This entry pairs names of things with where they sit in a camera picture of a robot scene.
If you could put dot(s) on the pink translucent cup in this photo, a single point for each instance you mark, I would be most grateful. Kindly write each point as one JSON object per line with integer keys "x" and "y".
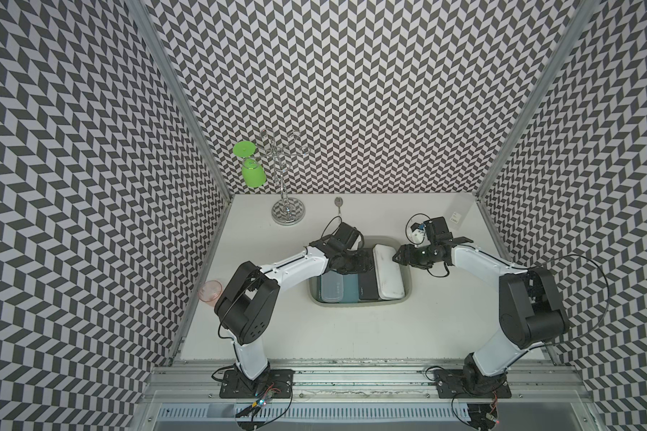
{"x": 210, "y": 292}

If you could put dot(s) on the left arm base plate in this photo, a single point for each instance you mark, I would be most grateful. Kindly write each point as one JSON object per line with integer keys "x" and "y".
{"x": 235, "y": 385}

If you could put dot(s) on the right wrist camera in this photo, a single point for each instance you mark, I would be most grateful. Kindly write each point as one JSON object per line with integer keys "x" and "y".
{"x": 417, "y": 236}

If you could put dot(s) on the clear frosted pencil case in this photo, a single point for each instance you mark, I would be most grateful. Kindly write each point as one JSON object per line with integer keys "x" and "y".
{"x": 331, "y": 288}

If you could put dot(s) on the grey-green plastic storage box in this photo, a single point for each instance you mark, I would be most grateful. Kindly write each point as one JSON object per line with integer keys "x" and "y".
{"x": 313, "y": 284}

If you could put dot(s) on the white pencil case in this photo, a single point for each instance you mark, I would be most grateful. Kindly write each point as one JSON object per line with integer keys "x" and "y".
{"x": 390, "y": 283}

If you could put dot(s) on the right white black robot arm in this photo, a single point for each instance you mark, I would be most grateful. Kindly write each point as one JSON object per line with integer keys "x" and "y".
{"x": 530, "y": 306}

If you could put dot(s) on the black pencil case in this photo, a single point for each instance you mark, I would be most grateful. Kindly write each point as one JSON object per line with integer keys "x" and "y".
{"x": 368, "y": 290}

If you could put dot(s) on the metal spoon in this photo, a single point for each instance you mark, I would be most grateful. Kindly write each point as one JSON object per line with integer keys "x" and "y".
{"x": 338, "y": 202}

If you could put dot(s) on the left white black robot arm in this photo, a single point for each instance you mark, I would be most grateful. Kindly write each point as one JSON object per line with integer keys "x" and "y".
{"x": 248, "y": 301}

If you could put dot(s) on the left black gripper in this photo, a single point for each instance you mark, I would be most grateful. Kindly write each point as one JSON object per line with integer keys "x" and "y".
{"x": 365, "y": 258}

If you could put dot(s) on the chrome cup holder stand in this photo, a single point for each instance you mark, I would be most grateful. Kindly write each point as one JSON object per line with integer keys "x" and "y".
{"x": 287, "y": 210}

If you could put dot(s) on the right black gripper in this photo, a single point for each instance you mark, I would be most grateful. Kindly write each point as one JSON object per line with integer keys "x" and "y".
{"x": 407, "y": 257}

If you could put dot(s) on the green plastic goblet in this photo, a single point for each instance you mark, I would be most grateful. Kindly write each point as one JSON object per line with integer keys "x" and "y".
{"x": 252, "y": 171}

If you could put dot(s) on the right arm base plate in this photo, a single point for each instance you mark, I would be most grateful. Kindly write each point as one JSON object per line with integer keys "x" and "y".
{"x": 453, "y": 382}

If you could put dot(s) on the aluminium rail frame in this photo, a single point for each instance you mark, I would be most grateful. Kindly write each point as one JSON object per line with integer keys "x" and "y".
{"x": 365, "y": 394}

